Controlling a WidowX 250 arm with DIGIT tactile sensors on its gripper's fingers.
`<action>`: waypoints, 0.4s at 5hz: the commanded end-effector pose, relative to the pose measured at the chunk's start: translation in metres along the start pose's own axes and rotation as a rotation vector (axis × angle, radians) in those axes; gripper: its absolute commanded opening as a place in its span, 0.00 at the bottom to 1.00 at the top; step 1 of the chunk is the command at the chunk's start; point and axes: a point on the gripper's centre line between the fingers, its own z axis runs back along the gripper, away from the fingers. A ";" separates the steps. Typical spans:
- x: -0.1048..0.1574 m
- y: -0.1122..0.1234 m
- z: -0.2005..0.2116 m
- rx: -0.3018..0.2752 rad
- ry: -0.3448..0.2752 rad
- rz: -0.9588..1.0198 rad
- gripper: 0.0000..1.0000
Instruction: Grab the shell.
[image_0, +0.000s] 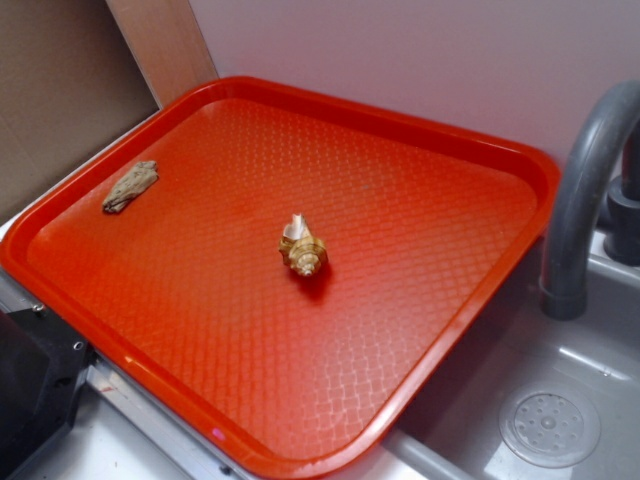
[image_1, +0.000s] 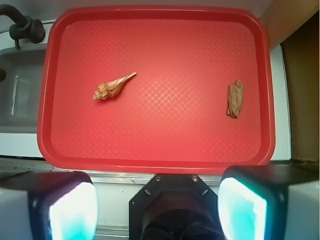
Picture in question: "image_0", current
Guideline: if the red plastic tray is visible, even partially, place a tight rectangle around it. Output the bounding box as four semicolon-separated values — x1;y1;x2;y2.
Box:
1;77;559;479

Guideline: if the brown cardboard panel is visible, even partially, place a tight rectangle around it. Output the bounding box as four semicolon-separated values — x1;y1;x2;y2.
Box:
1;1;157;221

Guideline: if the tan spiral seashell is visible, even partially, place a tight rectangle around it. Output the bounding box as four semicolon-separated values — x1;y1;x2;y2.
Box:
278;214;329;278

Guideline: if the grey curved faucet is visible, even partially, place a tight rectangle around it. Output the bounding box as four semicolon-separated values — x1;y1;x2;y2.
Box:
540;80;639;320

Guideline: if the grey plastic sink basin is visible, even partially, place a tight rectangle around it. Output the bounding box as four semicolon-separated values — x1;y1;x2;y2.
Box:
384;227;640;480

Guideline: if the light wooden board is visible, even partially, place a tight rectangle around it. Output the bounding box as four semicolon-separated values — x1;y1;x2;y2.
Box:
107;0;218;108

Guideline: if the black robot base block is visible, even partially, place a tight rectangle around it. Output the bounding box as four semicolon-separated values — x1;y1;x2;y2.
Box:
1;304;92;479

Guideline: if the round sink drain strainer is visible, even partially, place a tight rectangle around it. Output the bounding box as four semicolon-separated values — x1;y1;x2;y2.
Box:
498;382;601;469

